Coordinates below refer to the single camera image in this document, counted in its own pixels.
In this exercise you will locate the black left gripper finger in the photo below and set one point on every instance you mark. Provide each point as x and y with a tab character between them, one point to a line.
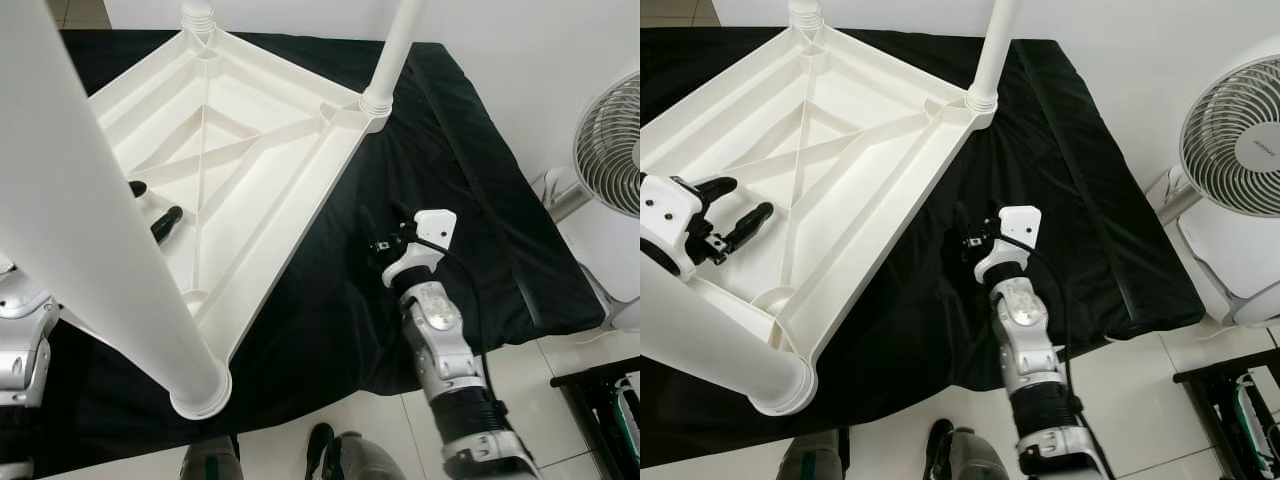
749	227
138	188
168	224
715	186

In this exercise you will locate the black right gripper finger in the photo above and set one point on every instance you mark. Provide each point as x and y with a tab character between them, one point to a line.
403	221
995	218
370	230
967	228

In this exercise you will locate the white plastic ribbed tabletop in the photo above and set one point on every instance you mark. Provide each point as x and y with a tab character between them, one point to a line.
250	150
860	150

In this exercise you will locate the white domed appliance grey band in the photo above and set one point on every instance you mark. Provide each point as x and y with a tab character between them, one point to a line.
1240	270
620	260

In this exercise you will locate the black floor stand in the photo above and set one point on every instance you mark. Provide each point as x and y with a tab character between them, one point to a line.
585	385
1205	385

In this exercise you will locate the white green boxy device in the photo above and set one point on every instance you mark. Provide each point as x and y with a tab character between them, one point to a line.
627	420
1255	415

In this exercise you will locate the grey robot right foot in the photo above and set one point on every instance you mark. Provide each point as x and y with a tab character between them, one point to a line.
360	458
970	455

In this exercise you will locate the grey robot foot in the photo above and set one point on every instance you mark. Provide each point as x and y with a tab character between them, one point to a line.
815	460
210	462
360	458
970	455

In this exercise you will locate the grey robot left foot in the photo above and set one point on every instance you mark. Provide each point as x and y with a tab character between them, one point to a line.
815	460
210	462

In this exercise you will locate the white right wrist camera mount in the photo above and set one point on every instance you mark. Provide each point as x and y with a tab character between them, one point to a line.
435	230
1020	228

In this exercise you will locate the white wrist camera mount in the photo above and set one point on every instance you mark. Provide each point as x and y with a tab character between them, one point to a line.
665	215
435	230
1020	228

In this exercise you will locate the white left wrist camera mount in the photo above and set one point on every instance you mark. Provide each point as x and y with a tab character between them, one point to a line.
665	215

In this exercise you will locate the white pedestal fan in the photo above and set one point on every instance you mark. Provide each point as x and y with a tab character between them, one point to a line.
1240	140
610	150

